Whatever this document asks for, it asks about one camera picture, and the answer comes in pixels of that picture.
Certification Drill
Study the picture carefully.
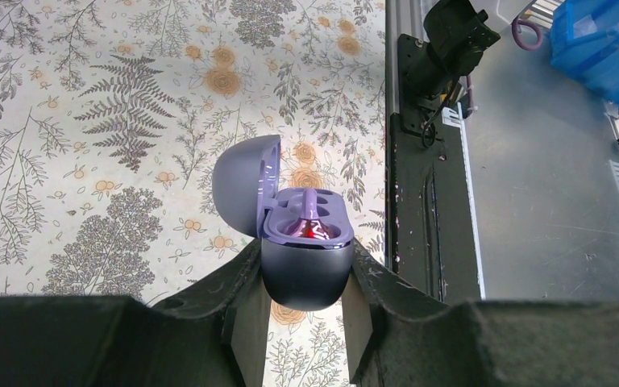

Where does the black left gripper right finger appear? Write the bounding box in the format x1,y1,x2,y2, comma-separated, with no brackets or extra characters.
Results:
342,244,619,386

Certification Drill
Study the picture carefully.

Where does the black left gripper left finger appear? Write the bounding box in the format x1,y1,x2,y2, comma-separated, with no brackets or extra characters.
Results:
0,240,270,386

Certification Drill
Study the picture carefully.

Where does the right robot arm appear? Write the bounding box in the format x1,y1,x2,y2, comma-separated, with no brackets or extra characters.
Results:
402,0,531,97

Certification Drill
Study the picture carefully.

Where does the floral patterned mat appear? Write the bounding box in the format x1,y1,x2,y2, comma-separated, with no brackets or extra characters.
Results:
0,0,396,387

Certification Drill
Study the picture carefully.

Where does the blue plastic bin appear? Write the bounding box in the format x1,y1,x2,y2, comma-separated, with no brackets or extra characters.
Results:
550,0,619,105

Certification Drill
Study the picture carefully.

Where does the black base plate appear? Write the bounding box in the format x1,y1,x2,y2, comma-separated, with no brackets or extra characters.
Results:
385,34,484,304

